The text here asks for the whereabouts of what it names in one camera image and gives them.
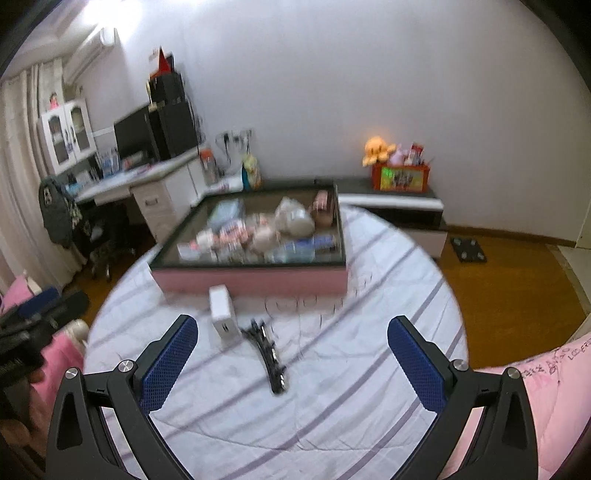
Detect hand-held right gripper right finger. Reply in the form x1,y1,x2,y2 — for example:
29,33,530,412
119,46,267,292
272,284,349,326
387,316,540,480

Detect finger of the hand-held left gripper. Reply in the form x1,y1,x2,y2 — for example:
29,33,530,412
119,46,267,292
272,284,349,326
21,287,62,319
43,289,91,330

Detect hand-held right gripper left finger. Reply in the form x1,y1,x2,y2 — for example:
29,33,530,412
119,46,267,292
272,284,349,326
45,315,199,480

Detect white charger adapter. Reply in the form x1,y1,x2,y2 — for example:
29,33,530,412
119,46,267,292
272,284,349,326
208,285,242,350

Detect black hair clip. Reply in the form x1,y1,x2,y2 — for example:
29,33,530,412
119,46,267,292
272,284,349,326
239,318,288,396

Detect pink storage box dark rim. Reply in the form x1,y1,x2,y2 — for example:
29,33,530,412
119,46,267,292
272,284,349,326
148,184,348,299

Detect small baby doll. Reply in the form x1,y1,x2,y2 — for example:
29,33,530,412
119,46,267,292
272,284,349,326
251,225,279,256

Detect person's left hand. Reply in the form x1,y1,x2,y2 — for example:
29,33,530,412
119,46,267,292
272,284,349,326
0,416,36,460

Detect white bed footboard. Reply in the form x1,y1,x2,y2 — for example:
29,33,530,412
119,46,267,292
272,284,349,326
64,318,92,344

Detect black office chair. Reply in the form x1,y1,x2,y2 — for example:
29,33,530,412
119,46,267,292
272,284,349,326
75,202,138,283

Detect grey jacket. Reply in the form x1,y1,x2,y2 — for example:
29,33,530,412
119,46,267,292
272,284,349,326
39,177,80,248

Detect beige curtain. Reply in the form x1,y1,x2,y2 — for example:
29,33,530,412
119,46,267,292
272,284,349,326
0,59,85,298

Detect black bathroom scale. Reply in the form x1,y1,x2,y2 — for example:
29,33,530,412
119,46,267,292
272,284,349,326
450,236,488,264

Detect white desk with drawers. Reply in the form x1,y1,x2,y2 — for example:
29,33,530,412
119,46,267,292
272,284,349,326
73,147,209,241

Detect pink printed quilt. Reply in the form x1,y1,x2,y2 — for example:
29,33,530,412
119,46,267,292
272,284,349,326
442,318,591,480

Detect blue boxes on desk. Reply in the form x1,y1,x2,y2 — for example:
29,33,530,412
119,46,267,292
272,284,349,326
98,150,122,178

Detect green tissue packet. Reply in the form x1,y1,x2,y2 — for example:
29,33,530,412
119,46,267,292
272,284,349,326
207,198,246,232

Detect black top low cabinet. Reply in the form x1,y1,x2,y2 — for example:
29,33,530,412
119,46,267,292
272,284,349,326
259,177,449,260

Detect white glass door cabinet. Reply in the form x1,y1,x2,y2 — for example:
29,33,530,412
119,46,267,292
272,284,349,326
36,99,99,176

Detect pink cylinder container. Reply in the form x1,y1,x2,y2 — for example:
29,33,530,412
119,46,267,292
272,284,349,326
310,191,334,227

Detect black computer monitor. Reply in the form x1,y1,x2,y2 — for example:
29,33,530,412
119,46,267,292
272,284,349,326
113,104,160,163

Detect red toy crate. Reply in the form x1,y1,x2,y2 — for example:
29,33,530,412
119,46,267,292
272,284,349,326
371,161,433,193

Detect red cap water bottle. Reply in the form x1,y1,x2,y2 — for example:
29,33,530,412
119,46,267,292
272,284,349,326
199,150,218,186

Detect black computer tower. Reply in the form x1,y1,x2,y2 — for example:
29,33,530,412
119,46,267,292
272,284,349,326
147,100,197,160

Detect yellow blue snack bag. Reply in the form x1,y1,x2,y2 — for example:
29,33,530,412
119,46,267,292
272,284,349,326
240,154,263,191

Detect orange octopus plush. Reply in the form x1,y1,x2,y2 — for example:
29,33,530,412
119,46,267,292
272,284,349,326
362,136,397,167

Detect black speaker box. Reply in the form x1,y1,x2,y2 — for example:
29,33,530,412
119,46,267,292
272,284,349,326
147,71,188,105

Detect white air conditioner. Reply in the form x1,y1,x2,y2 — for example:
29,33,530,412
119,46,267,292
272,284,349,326
61,27,116,85

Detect black power cable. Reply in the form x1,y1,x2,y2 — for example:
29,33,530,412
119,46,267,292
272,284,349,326
217,133,252,176

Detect white wall outlet strip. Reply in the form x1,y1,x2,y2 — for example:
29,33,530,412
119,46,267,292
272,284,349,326
216,128,255,144

